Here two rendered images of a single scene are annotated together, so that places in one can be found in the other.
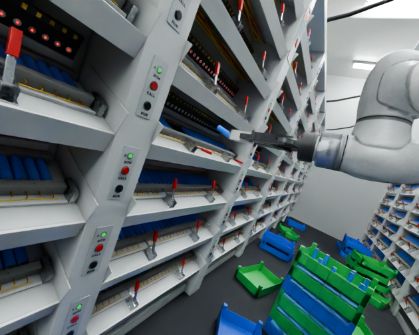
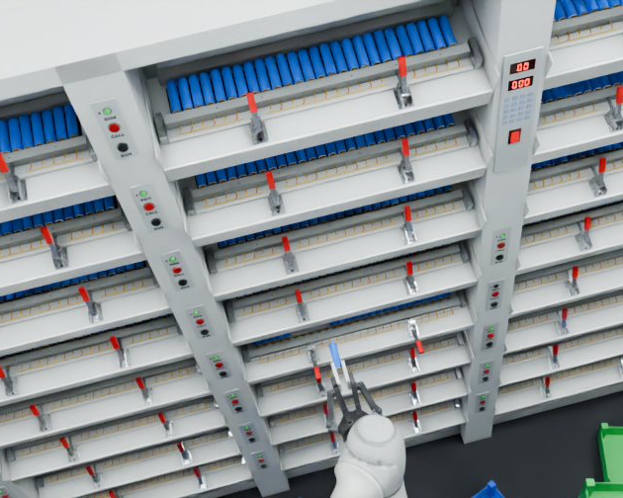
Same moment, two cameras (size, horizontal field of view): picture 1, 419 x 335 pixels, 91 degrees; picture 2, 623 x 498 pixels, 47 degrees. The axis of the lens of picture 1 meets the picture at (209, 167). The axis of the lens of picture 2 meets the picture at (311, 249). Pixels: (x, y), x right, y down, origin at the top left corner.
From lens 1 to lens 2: 1.75 m
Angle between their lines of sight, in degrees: 65
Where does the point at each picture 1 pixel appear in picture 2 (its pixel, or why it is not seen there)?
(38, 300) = (228, 449)
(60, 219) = (211, 423)
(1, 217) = (181, 424)
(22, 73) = (152, 374)
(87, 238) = (234, 430)
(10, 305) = (214, 449)
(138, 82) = (206, 369)
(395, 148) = not seen: outside the picture
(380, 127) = not seen: hidden behind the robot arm
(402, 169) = not seen: outside the picture
